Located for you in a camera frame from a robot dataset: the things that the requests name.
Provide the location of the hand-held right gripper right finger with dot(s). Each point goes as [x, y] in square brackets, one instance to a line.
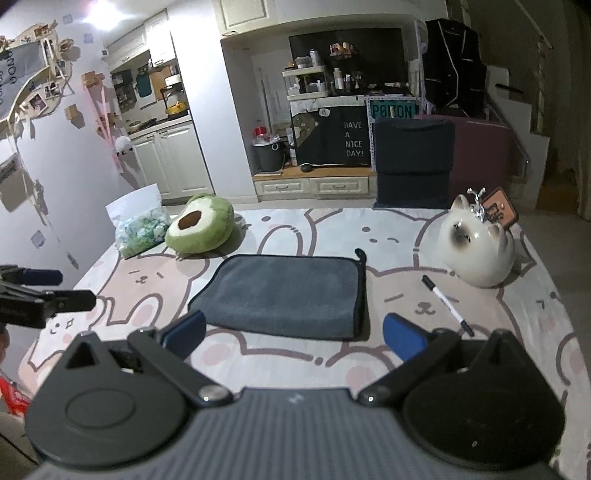
[402, 339]

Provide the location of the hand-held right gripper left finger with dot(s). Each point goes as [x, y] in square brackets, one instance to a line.
[184, 334]

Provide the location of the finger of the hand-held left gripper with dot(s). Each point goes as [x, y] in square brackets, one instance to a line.
[39, 277]
[74, 300]

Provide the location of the grey towel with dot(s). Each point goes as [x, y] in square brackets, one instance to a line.
[281, 290]

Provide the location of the black marker pen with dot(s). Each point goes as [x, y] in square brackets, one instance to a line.
[445, 302]

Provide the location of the red object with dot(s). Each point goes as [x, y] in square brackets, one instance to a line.
[11, 397]

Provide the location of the clear plastic bag of sweets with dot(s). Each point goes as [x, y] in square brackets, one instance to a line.
[138, 230]

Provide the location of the bear printed blanket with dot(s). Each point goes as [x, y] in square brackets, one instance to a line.
[300, 364]

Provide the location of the avocado plush toy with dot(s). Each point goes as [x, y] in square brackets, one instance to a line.
[203, 226]

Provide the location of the white ceramic cat figure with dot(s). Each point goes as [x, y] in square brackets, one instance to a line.
[480, 256]

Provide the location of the silver antler ornament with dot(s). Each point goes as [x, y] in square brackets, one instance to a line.
[480, 205]

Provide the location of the orange sign board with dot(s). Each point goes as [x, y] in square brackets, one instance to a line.
[504, 208]

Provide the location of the white kitchen cabinet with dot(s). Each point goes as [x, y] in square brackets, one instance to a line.
[175, 159]

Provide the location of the white drawer unit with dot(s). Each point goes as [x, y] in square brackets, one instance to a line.
[314, 186]

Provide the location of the dark folded floor chair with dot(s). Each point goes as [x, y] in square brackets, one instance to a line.
[413, 152]

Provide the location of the grey trash bin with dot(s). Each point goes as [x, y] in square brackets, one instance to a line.
[268, 157]

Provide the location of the maroon sofa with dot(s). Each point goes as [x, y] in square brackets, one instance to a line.
[485, 152]

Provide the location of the black curtained cabinet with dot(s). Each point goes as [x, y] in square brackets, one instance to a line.
[332, 138]

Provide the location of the red lid jar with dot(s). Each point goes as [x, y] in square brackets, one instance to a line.
[261, 133]

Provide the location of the teal cutting board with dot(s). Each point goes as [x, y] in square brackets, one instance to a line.
[144, 84]

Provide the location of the yellow pot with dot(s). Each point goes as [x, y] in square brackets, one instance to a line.
[177, 105]

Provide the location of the teal sign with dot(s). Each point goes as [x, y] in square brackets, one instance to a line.
[392, 110]

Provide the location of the wooden cutting board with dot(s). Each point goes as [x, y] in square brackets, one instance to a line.
[161, 83]

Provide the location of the white storage rack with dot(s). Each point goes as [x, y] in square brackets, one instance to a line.
[307, 83]

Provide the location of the black hanging jacket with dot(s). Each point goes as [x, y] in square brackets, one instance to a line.
[455, 69]

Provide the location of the pink wall decoration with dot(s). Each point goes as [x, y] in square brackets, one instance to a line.
[104, 115]

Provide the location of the wooden wall shelf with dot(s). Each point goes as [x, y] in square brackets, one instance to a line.
[27, 78]

